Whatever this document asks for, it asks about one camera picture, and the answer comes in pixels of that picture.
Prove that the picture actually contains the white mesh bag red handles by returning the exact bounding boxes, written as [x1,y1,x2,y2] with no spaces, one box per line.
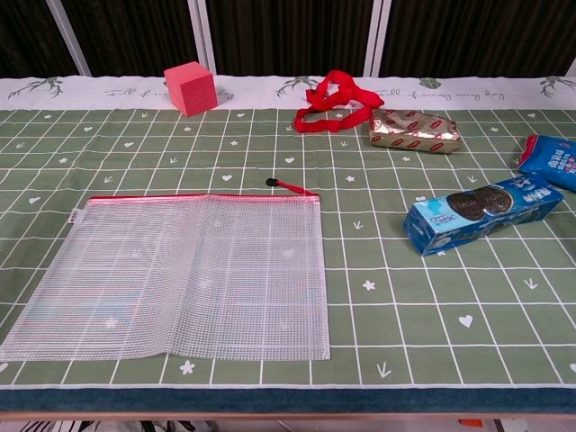
[0,193,332,363]

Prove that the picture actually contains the green grid tablecloth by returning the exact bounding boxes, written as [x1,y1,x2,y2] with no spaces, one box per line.
[0,74,576,413]

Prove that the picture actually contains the blue snack bag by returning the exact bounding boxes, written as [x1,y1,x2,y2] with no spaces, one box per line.
[517,133,576,193]

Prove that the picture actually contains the gold foil snack packet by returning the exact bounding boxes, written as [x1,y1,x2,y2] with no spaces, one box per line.
[367,109,464,156]

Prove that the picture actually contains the red foam cube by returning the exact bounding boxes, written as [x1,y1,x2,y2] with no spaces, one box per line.
[163,61,220,118]

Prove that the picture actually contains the blue Oreo cookie box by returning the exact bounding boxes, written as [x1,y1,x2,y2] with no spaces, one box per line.
[401,173,565,257]

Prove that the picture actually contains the red ribbon strap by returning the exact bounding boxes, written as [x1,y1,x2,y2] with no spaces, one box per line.
[294,69,386,135]

